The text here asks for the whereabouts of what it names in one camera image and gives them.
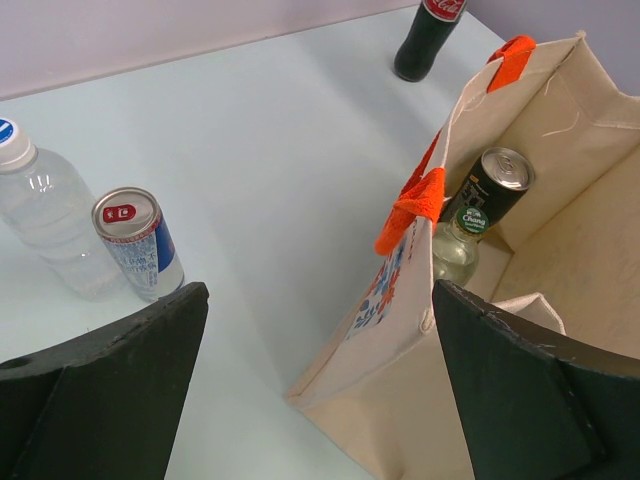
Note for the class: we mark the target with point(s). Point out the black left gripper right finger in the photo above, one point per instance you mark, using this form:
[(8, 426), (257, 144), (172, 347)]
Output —
[(533, 403)]

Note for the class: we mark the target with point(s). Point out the clear plastic water bottle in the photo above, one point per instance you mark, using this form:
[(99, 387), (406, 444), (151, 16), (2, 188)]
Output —
[(47, 205)]

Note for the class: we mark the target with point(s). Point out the clear glass bottle green cap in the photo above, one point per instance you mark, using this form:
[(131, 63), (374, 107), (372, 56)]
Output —
[(455, 250)]

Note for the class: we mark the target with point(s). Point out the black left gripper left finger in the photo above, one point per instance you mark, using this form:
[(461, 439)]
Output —
[(106, 404)]

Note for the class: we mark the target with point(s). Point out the glass cola bottle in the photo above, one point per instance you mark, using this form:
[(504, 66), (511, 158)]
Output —
[(433, 23)]

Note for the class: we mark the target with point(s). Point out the blue white drink can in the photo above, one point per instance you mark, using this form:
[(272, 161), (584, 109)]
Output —
[(133, 228)]

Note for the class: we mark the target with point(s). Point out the beige canvas tote bag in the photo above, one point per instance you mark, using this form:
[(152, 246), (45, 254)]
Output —
[(565, 257)]

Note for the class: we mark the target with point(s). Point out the black gold drink can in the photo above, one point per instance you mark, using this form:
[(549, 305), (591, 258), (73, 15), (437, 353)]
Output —
[(494, 184)]

